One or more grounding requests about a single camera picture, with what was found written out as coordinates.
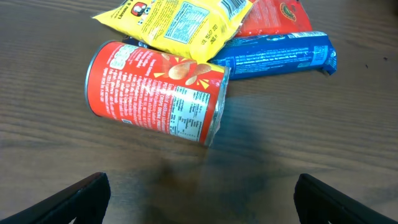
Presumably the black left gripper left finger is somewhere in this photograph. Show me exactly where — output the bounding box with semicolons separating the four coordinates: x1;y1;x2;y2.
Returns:
1;172;111;224

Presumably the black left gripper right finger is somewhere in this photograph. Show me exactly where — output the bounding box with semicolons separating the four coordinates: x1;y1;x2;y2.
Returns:
294;174;397;224

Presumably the red snack bag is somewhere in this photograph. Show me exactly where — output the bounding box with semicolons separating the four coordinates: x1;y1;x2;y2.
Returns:
236;0;313;37

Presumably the yellow snack bag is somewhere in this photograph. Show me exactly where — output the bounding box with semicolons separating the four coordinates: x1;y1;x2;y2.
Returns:
94;0;254;62

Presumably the blue cookie pack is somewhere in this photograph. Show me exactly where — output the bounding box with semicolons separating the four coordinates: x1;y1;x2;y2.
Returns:
209;31;337;80

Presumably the red chips can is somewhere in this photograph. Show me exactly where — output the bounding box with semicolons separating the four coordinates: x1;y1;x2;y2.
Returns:
85;40;229;146

